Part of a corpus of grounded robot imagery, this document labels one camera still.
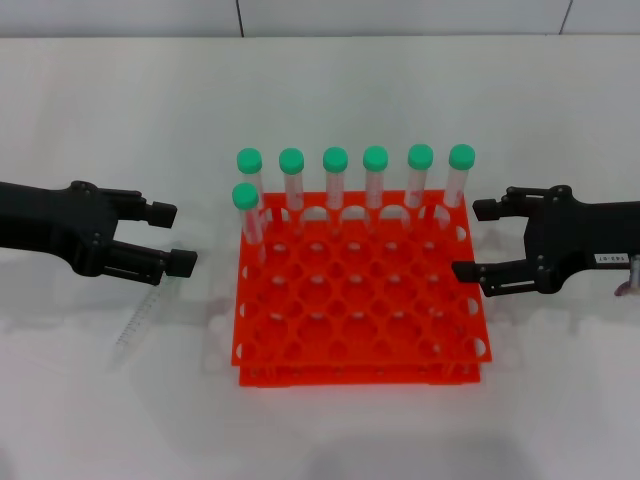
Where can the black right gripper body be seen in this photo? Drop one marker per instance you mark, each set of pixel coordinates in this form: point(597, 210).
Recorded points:
point(575, 235)

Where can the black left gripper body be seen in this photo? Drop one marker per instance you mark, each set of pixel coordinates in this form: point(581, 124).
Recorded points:
point(55, 225)

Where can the orange test tube rack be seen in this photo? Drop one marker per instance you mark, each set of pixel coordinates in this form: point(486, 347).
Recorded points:
point(360, 330)

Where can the green-capped test tube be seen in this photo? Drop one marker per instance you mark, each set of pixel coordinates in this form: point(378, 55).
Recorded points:
point(461, 156)
point(375, 158)
point(420, 156)
point(245, 196)
point(291, 161)
point(249, 160)
point(335, 159)
point(137, 320)

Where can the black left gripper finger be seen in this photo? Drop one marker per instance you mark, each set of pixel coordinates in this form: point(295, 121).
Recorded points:
point(181, 263)
point(164, 215)

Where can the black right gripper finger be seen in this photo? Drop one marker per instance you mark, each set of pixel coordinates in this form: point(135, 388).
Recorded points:
point(487, 208)
point(467, 272)

